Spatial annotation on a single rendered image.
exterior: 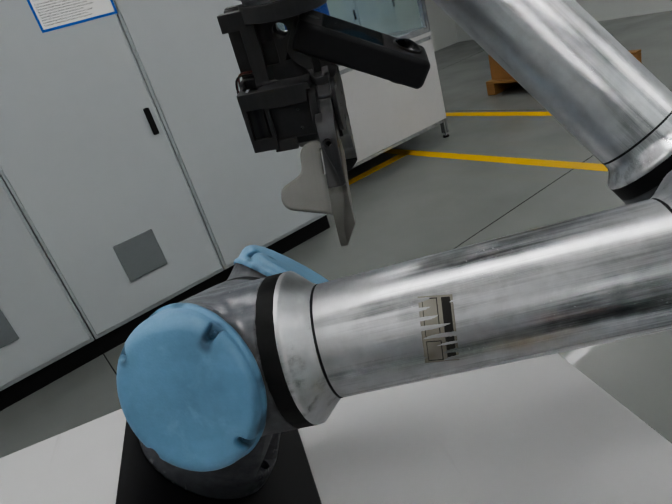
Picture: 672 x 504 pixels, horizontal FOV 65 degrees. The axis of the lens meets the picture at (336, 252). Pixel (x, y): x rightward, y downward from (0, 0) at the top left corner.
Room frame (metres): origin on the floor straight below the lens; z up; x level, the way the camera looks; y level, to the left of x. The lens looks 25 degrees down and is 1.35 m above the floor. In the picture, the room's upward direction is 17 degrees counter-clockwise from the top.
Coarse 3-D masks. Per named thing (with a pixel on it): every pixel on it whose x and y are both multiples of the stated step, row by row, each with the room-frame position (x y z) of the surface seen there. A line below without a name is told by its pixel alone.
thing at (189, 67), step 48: (144, 0) 3.00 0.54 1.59; (192, 0) 3.12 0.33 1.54; (144, 48) 2.96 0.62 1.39; (192, 48) 3.08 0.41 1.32; (192, 96) 3.03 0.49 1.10; (192, 144) 2.98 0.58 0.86; (240, 144) 3.11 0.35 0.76; (192, 192) 2.95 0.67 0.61; (240, 192) 3.06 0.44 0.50; (240, 240) 3.01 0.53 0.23; (288, 240) 3.19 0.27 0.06
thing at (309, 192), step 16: (320, 144) 0.45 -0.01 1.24; (304, 160) 0.45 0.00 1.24; (320, 160) 0.44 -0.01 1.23; (304, 176) 0.44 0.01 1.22; (320, 176) 0.44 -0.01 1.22; (288, 192) 0.44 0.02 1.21; (304, 192) 0.44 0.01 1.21; (320, 192) 0.43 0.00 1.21; (336, 192) 0.42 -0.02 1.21; (288, 208) 0.44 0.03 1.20; (304, 208) 0.43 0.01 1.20; (320, 208) 0.43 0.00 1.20; (336, 208) 0.42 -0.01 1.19; (352, 208) 0.43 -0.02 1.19; (336, 224) 0.42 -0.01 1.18; (352, 224) 0.43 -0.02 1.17
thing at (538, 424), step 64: (448, 384) 0.55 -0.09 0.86; (512, 384) 0.52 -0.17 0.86; (576, 384) 0.49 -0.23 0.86; (64, 448) 0.67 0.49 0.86; (320, 448) 0.51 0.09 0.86; (384, 448) 0.48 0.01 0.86; (448, 448) 0.45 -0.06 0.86; (512, 448) 0.42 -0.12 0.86; (576, 448) 0.40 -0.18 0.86; (640, 448) 0.38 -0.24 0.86
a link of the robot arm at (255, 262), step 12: (252, 252) 0.47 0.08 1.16; (264, 252) 0.48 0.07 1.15; (276, 252) 0.52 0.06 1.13; (240, 264) 0.47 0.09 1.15; (252, 264) 0.45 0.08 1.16; (264, 264) 0.44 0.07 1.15; (276, 264) 0.44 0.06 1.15; (288, 264) 0.48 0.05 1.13; (300, 264) 0.52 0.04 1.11; (240, 276) 0.45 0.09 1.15; (252, 276) 0.44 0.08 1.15; (264, 276) 0.44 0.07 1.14; (312, 276) 0.47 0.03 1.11
